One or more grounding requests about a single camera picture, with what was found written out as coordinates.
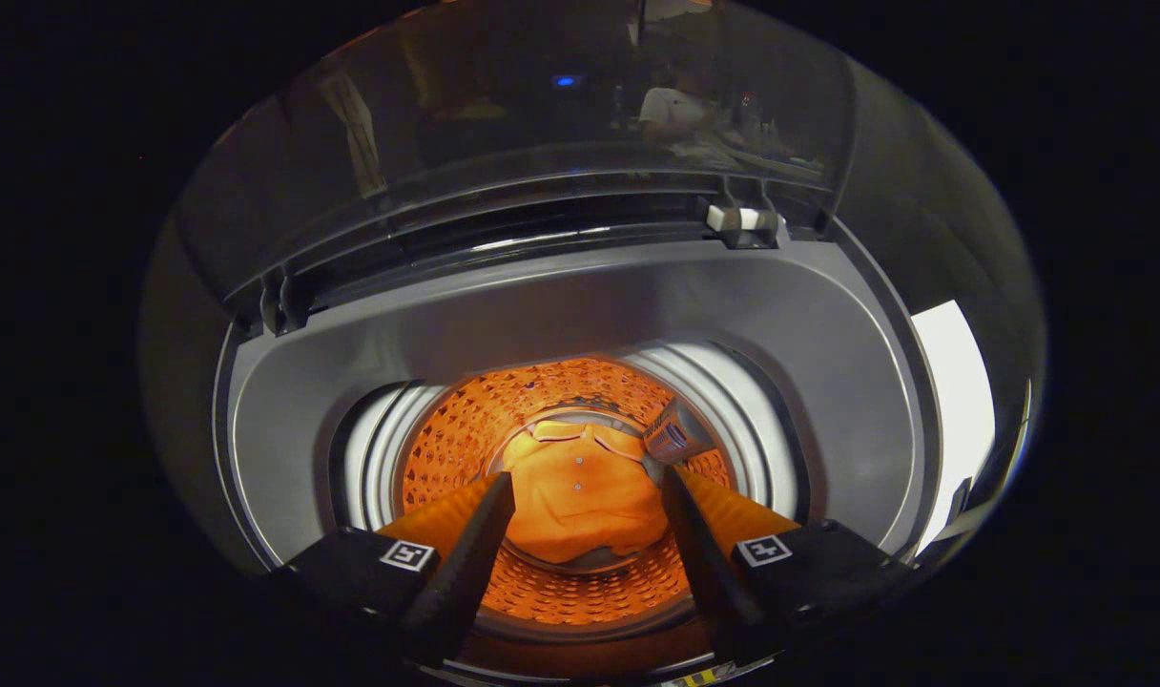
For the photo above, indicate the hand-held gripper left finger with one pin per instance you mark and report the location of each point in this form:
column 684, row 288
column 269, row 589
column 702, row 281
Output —
column 475, row 563

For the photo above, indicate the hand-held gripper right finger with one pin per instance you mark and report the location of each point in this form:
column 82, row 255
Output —
column 699, row 563

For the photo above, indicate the orange polo shirt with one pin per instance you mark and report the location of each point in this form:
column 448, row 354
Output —
column 580, row 496

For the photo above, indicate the white flat sheet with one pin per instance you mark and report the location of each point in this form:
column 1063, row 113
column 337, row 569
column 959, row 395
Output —
column 957, row 410

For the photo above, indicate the black backdrop cloth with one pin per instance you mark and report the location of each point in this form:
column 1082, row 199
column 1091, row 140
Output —
column 952, row 239

